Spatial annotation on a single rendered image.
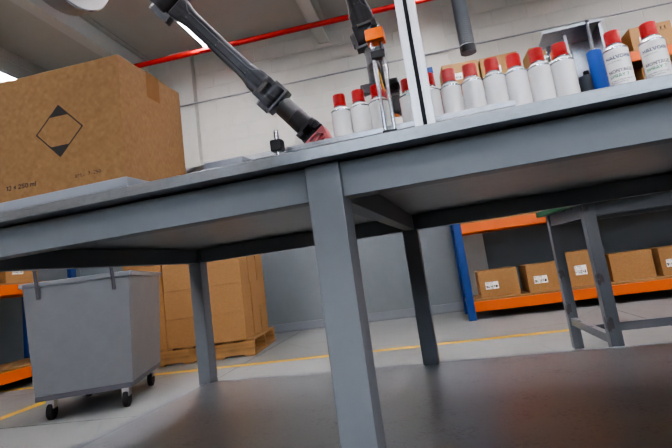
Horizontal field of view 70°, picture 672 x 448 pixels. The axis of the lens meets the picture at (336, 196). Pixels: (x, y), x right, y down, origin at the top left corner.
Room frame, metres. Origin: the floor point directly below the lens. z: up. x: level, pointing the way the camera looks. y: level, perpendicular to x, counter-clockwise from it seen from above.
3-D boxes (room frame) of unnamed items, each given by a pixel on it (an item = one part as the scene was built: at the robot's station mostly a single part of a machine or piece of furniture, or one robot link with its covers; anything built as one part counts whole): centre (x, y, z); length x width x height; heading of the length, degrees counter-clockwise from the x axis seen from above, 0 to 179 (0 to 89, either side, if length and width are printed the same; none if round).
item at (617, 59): (1.05, -0.69, 0.98); 0.05 x 0.05 x 0.20
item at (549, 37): (1.16, -0.65, 1.14); 0.14 x 0.11 x 0.01; 76
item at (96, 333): (3.21, 1.66, 0.48); 0.89 x 0.63 x 0.96; 9
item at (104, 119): (1.05, 0.52, 0.99); 0.30 x 0.24 x 0.27; 79
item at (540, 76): (1.09, -0.52, 0.98); 0.05 x 0.05 x 0.20
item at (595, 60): (1.11, -0.67, 0.98); 0.03 x 0.03 x 0.17
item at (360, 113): (1.20, -0.09, 0.98); 0.05 x 0.05 x 0.20
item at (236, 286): (4.75, 1.46, 0.70); 1.20 x 0.83 x 1.39; 86
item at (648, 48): (1.03, -0.76, 0.98); 0.05 x 0.05 x 0.20
